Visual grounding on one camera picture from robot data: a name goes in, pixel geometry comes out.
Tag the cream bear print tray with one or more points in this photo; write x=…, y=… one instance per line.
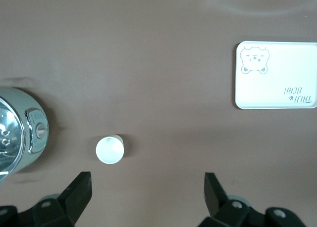
x=272, y=73

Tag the glass pot lid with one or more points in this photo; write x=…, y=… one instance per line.
x=7, y=138

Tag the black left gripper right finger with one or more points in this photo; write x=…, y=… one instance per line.
x=223, y=207

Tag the white plastic cup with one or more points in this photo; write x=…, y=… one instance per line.
x=109, y=150

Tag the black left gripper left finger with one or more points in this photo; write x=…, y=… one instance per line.
x=71, y=199

